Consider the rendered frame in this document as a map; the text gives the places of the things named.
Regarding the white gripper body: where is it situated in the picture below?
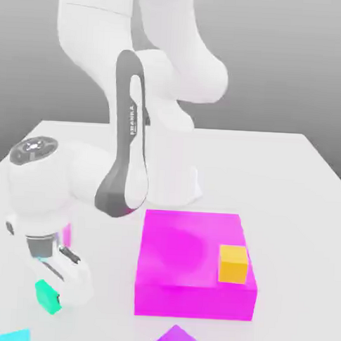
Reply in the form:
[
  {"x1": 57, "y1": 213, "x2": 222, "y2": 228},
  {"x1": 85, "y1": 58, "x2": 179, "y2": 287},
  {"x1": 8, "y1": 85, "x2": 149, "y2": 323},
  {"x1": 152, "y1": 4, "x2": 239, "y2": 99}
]
[{"x1": 34, "y1": 247, "x2": 96, "y2": 309}]

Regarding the small green cube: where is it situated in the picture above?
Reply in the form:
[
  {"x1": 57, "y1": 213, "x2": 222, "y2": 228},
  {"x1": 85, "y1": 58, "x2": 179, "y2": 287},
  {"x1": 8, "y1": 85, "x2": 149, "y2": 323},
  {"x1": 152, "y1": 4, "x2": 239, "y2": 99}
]
[{"x1": 33, "y1": 278, "x2": 64, "y2": 316}]

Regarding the small cyan cube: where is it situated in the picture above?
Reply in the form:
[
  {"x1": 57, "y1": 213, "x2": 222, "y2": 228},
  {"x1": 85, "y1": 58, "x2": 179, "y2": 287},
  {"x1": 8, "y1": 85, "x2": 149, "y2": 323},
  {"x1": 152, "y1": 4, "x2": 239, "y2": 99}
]
[{"x1": 0, "y1": 327, "x2": 32, "y2": 341}]

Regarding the small purple cube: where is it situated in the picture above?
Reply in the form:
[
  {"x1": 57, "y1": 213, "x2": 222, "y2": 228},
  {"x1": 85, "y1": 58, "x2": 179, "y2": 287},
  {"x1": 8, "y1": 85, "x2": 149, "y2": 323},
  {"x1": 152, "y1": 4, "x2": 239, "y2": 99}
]
[{"x1": 155, "y1": 323, "x2": 200, "y2": 341}]

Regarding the small orange cube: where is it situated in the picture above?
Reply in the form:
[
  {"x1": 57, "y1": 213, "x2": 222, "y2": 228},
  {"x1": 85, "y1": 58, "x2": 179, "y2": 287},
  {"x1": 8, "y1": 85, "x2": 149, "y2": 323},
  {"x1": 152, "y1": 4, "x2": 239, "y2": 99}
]
[{"x1": 217, "y1": 243, "x2": 250, "y2": 285}]

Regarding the large magenta box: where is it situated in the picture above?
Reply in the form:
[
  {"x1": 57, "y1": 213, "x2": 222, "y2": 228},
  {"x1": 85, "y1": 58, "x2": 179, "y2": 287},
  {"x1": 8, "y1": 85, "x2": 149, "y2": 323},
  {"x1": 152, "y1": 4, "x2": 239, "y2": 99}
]
[{"x1": 134, "y1": 208, "x2": 262, "y2": 323}]

